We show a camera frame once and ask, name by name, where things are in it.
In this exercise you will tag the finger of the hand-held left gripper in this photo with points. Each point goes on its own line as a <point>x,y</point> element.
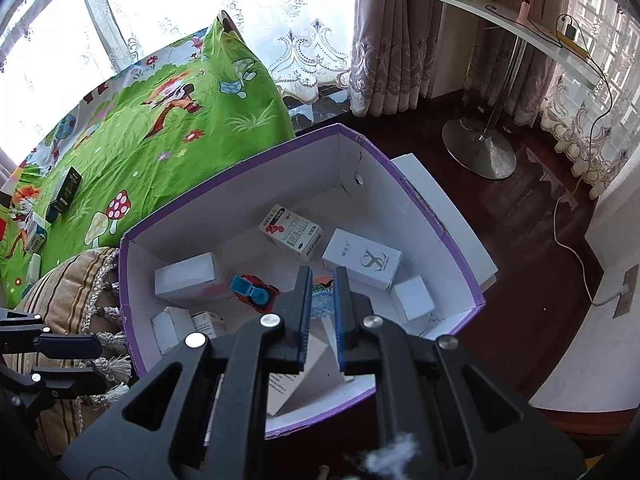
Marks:
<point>75,382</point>
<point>70,346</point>

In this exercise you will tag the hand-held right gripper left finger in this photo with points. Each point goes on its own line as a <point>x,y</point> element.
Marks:
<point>302,320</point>

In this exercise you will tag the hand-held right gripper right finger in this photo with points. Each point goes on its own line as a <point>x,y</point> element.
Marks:
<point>341,325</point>

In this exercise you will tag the red toy car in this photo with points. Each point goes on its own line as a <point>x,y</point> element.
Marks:
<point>255,292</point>

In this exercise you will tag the white box with red lettering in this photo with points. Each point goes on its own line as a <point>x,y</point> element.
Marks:
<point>310,380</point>

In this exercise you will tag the white box with grey logo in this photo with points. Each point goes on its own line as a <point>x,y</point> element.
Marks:
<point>360,260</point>

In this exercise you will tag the plain white cube box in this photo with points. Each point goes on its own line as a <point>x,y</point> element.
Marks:
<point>412,300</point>

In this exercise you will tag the white box with red print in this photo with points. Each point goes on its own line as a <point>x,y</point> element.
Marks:
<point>290,232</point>

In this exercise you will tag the white box with grey text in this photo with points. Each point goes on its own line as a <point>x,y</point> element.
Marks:
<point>210,324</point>

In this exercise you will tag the small white box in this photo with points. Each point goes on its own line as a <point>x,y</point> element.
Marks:
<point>170,330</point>

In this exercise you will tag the purple cardboard box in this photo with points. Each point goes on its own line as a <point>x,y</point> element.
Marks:
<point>450,270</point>

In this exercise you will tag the white medicine box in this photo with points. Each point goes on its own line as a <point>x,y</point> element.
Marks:
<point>187,277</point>

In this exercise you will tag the striped beige pillow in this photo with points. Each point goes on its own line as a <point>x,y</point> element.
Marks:
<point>75,290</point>

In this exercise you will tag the dark blue box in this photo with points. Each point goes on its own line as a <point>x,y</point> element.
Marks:
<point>51,212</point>

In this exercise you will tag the white fluff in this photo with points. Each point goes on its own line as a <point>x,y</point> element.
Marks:
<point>392,452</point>

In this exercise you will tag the black box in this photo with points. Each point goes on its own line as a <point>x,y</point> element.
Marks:
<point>66,190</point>

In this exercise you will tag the green cartoon printed blanket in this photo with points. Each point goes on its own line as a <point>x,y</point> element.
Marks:
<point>165,130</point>

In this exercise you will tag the mauve heavy curtain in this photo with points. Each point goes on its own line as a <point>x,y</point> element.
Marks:
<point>395,35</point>
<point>565,110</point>

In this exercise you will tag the white lace curtain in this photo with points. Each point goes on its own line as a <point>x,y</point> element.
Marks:
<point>175,10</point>

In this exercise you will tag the white side table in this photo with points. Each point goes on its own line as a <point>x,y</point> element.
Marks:
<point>500,25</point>

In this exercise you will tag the yellow power strip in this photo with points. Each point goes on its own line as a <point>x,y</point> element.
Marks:
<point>570,44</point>

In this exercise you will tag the black charger plug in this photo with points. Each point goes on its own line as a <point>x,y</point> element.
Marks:
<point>570,35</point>

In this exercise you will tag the wall socket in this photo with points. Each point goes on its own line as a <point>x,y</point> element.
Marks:
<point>627,292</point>

